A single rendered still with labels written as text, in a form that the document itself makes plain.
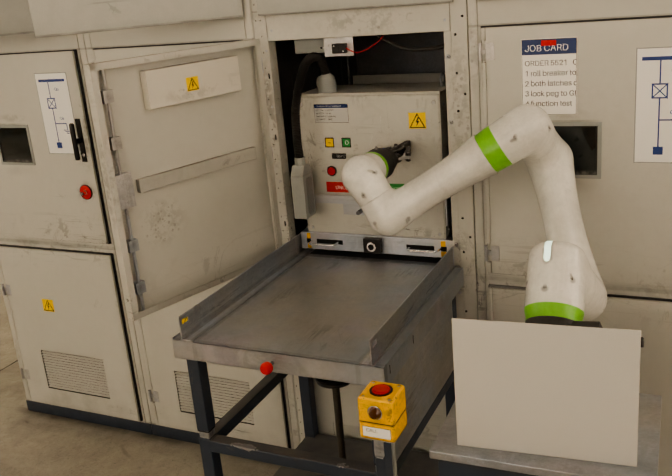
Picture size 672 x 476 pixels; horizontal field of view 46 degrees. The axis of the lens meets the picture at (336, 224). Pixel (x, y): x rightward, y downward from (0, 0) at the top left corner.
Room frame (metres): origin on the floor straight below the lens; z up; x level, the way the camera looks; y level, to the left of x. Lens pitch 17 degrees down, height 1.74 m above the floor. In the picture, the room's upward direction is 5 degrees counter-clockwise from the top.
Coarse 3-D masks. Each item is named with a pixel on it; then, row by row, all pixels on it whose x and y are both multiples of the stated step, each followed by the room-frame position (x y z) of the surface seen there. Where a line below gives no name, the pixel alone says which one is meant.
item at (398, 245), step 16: (304, 240) 2.58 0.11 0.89; (320, 240) 2.55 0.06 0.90; (336, 240) 2.53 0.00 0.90; (352, 240) 2.50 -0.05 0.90; (384, 240) 2.45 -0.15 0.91; (400, 240) 2.42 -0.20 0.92; (416, 240) 2.40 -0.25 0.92; (432, 240) 2.38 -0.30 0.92; (448, 240) 2.35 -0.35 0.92; (432, 256) 2.38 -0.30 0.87
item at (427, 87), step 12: (360, 84) 2.71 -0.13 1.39; (372, 84) 2.69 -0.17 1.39; (384, 84) 2.66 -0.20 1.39; (396, 84) 2.63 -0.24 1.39; (408, 84) 2.61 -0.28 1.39; (420, 84) 2.58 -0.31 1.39; (432, 84) 2.55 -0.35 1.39; (444, 96) 2.41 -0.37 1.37; (444, 108) 2.41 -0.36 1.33; (444, 120) 2.40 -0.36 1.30; (444, 132) 2.40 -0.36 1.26; (444, 144) 2.39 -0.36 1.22; (444, 156) 2.39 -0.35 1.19; (444, 204) 2.37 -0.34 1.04; (444, 216) 2.37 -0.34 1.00
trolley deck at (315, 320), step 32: (288, 288) 2.26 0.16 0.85; (320, 288) 2.24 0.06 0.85; (352, 288) 2.22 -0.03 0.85; (384, 288) 2.19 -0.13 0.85; (448, 288) 2.16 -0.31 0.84; (224, 320) 2.06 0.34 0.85; (256, 320) 2.04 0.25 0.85; (288, 320) 2.02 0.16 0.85; (320, 320) 2.00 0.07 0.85; (352, 320) 1.98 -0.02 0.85; (384, 320) 1.96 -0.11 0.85; (416, 320) 1.95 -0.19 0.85; (192, 352) 1.94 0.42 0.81; (224, 352) 1.89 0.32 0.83; (256, 352) 1.85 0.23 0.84; (288, 352) 1.82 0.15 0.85; (320, 352) 1.81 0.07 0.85; (352, 352) 1.79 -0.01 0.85
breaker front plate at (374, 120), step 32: (320, 96) 2.54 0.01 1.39; (352, 96) 2.49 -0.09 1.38; (384, 96) 2.45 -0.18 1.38; (416, 96) 2.40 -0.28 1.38; (320, 128) 2.55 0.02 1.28; (352, 128) 2.50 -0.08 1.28; (384, 128) 2.45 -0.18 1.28; (320, 160) 2.55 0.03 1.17; (416, 160) 2.41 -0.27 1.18; (320, 192) 2.56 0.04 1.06; (320, 224) 2.56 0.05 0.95; (352, 224) 2.51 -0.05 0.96; (416, 224) 2.41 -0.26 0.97
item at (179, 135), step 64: (128, 64) 2.22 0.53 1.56; (192, 64) 2.38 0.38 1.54; (128, 128) 2.23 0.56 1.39; (192, 128) 2.39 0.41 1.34; (256, 128) 2.58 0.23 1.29; (128, 192) 2.17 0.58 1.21; (192, 192) 2.37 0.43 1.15; (256, 192) 2.56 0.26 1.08; (128, 256) 2.14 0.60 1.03; (192, 256) 2.34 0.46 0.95; (256, 256) 2.53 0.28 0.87
